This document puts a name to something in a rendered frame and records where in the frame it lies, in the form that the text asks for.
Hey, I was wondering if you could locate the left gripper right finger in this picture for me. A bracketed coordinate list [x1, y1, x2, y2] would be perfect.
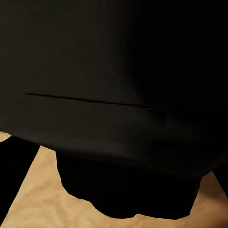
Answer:
[213, 162, 228, 197]

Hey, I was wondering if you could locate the digital camera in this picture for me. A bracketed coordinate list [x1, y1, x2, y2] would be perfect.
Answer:
[0, 0, 228, 220]

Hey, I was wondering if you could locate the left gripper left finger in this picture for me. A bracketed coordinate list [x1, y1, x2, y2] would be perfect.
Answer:
[0, 135, 40, 227]

